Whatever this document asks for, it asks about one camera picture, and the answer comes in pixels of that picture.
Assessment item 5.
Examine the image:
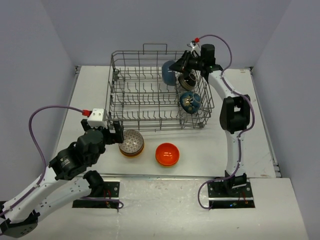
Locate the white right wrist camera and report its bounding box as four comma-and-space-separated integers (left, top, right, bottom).
189, 37, 201, 56

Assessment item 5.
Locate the yellow ribbed bowl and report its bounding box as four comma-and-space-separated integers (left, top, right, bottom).
121, 150, 143, 158

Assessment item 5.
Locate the grey wire dish rack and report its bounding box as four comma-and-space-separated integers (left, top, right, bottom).
105, 43, 215, 132

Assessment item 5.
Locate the dark blue glazed bowl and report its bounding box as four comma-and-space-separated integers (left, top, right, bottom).
161, 60, 177, 86

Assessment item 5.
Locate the brown patterned white bowl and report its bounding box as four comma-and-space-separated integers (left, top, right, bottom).
118, 129, 144, 152

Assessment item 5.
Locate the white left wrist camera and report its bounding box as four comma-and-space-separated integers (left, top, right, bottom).
82, 108, 108, 128

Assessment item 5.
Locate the black striped bowl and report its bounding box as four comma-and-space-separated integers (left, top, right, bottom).
178, 72, 197, 91

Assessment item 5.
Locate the mint green bowl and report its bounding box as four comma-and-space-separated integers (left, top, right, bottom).
119, 148, 144, 153

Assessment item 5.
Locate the blue floral bowl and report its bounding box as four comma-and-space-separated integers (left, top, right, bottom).
179, 91, 202, 114

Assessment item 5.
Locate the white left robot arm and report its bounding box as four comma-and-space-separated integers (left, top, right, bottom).
0, 119, 124, 239

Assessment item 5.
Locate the right aluminium table rail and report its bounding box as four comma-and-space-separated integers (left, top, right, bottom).
248, 66, 282, 178

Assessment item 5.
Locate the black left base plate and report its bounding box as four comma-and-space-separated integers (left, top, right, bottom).
72, 180, 124, 210

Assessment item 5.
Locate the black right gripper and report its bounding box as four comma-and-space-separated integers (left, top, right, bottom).
169, 51, 205, 75

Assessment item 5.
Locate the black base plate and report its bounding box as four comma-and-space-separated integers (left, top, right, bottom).
207, 180, 255, 209
72, 180, 124, 210

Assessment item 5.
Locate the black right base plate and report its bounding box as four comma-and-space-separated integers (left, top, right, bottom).
207, 180, 255, 209

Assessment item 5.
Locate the orange bowl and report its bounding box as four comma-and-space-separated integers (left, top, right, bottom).
157, 160, 178, 168
155, 142, 180, 162

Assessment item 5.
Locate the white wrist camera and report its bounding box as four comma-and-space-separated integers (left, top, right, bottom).
189, 37, 201, 56
82, 108, 108, 128

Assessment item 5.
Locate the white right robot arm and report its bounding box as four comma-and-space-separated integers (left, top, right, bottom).
169, 41, 255, 197

